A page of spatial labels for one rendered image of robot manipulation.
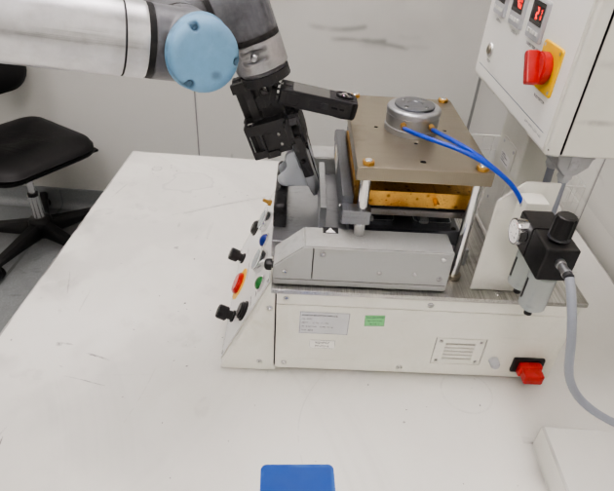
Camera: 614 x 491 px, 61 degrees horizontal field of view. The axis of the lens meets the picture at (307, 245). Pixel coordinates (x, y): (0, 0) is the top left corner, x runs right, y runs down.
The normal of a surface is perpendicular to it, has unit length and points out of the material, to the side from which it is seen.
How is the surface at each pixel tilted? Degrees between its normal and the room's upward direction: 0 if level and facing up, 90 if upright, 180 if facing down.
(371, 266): 90
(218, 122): 90
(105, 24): 62
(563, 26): 90
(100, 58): 113
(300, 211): 0
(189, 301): 0
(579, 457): 0
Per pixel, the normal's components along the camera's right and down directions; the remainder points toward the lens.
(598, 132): 0.00, 0.58
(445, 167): 0.06, -0.81
